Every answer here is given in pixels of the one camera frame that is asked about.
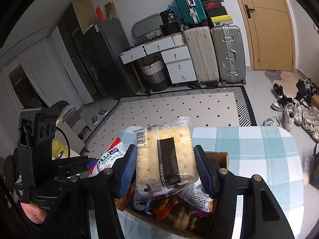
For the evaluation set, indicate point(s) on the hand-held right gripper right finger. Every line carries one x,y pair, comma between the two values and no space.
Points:
203,171

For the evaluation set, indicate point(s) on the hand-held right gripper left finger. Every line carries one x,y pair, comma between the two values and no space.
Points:
128,169

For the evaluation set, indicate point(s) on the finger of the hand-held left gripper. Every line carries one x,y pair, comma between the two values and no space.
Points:
74,160
77,172

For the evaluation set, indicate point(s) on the white packet blue print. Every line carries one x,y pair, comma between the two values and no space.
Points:
109,156

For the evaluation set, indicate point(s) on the silver purple-edged noodle bag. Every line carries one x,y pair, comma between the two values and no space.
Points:
199,199

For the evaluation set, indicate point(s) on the orange noodle snack bag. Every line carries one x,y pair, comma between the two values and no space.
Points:
122,199

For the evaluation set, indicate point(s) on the clear cracker packet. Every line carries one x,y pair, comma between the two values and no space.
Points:
165,159

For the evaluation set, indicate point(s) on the blue cookie packet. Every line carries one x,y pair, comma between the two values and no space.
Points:
142,207

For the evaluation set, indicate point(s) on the red cookie packet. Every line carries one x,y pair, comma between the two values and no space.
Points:
165,206

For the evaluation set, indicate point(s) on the person's left hand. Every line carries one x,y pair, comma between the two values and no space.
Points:
33,212

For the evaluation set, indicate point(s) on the white holder yellow cloth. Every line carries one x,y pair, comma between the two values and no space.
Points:
59,149

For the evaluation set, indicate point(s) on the grey trash bin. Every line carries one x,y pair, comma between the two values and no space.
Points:
72,122

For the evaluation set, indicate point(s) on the grey slipper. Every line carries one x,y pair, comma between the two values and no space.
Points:
95,120
102,112

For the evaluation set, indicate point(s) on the patterned black white rug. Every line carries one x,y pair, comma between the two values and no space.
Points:
174,109

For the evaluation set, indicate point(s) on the white curtain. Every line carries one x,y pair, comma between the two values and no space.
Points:
49,67

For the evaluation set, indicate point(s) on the woven laundry basket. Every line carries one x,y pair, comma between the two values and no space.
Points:
155,76

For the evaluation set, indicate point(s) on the dark wardrobe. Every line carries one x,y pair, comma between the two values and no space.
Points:
74,54

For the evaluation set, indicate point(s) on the dark grey refrigerator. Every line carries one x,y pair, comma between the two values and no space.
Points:
109,59

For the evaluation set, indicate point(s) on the black bag gold print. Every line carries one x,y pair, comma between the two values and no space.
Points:
314,166

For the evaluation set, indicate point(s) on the white dresser with drawers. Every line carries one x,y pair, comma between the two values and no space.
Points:
177,62

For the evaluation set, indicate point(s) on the pile of sneakers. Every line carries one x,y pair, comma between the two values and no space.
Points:
299,112

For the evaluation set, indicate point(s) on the beige suitcase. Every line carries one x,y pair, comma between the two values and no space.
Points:
200,54

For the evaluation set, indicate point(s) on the silver suitcase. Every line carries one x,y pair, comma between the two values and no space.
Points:
228,53

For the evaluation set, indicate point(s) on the grey door mat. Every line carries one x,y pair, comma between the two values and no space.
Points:
280,78

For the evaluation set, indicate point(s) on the small brown cardboard box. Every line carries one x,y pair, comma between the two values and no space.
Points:
316,101

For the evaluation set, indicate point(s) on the small white basket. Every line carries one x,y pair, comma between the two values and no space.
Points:
158,32

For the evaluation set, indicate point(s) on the grey arched mirror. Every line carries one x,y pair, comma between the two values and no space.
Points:
144,26

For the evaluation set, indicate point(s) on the tan cardboard box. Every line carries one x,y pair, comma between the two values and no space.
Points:
83,16

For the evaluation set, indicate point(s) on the black storage box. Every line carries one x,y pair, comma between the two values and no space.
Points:
170,29

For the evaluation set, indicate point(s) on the brown paper box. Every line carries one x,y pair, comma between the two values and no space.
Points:
110,10

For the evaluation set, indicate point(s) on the wooden door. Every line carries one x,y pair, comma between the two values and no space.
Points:
269,29

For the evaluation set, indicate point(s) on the black bag white print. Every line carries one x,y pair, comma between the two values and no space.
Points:
168,17

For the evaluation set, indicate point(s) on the plain black shoe box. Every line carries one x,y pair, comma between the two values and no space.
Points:
216,12

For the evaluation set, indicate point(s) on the red and black shoe box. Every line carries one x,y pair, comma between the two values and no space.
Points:
211,5

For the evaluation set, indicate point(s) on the teal suitcase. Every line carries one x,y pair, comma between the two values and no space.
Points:
188,2

